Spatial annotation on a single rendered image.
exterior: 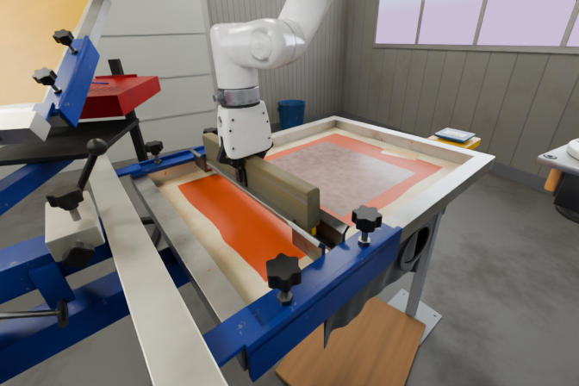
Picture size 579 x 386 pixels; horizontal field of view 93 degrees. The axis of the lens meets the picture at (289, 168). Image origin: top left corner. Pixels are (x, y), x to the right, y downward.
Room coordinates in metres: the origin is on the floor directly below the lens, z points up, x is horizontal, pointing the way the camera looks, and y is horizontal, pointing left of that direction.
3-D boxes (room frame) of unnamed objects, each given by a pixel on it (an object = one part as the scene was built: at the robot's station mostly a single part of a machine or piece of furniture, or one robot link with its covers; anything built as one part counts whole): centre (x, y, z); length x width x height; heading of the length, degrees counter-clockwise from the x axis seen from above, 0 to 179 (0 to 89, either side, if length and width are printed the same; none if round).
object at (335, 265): (0.29, -0.05, 0.98); 0.30 x 0.05 x 0.07; 128
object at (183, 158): (0.72, 0.29, 0.98); 0.30 x 0.05 x 0.07; 128
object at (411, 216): (0.65, -0.07, 0.97); 0.79 x 0.58 x 0.04; 128
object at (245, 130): (0.53, 0.09, 1.14); 0.10 x 0.08 x 0.11; 128
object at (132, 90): (1.41, 0.96, 1.06); 0.61 x 0.46 x 0.12; 8
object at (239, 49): (0.50, 0.06, 1.27); 0.15 x 0.10 x 0.11; 70
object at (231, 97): (0.52, 0.09, 1.21); 0.09 x 0.07 x 0.03; 128
